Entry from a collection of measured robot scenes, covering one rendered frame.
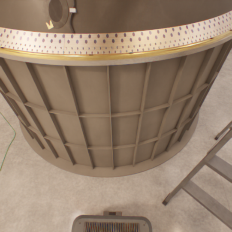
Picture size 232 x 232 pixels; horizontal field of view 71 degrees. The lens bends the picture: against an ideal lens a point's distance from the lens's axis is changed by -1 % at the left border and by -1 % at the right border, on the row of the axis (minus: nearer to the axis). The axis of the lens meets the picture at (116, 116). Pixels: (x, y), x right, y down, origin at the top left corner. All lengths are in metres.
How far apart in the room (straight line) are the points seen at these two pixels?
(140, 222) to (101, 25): 1.16
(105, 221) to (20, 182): 0.92
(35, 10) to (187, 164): 1.65
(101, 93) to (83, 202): 1.01
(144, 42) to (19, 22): 0.55
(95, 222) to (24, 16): 1.21
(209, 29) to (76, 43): 0.63
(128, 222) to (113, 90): 0.86
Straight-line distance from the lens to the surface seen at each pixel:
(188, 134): 1.98
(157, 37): 0.81
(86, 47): 0.76
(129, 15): 0.79
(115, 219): 1.28
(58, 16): 0.82
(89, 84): 0.86
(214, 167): 1.15
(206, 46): 0.94
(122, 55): 0.73
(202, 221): 1.68
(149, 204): 1.59
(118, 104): 0.95
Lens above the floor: 1.52
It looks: 49 degrees down
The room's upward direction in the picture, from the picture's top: 1 degrees counter-clockwise
